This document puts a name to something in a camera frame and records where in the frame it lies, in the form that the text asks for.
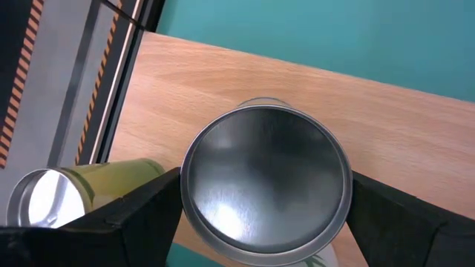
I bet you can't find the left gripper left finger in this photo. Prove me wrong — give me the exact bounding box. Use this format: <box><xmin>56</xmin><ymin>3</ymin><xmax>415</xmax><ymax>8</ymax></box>
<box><xmin>0</xmin><ymin>167</ymin><xmax>183</xmax><ymax>267</ymax></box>

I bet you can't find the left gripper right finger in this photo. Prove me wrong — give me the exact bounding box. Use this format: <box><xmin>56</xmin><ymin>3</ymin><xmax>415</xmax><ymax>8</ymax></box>
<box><xmin>346</xmin><ymin>171</ymin><xmax>475</xmax><ymax>267</ymax></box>

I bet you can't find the yellow green blue tin can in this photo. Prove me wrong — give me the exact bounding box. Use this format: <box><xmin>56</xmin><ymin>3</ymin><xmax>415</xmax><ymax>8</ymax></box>
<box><xmin>5</xmin><ymin>158</ymin><xmax>167</xmax><ymax>228</ymax></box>

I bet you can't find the white carrots tin can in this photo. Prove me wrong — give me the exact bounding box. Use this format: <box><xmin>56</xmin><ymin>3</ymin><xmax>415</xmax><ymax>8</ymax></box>
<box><xmin>180</xmin><ymin>96</ymin><xmax>353</xmax><ymax>267</ymax></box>

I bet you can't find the orange black hazard tape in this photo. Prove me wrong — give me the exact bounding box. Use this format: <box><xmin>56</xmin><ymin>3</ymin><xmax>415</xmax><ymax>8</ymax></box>
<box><xmin>0</xmin><ymin>0</ymin><xmax>45</xmax><ymax>170</ymax></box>
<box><xmin>73</xmin><ymin>0</ymin><xmax>124</xmax><ymax>167</ymax></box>

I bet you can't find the black wire shelf rack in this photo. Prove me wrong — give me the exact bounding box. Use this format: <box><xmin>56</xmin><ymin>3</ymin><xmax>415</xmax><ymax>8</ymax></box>
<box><xmin>88</xmin><ymin>0</ymin><xmax>475</xmax><ymax>267</ymax></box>

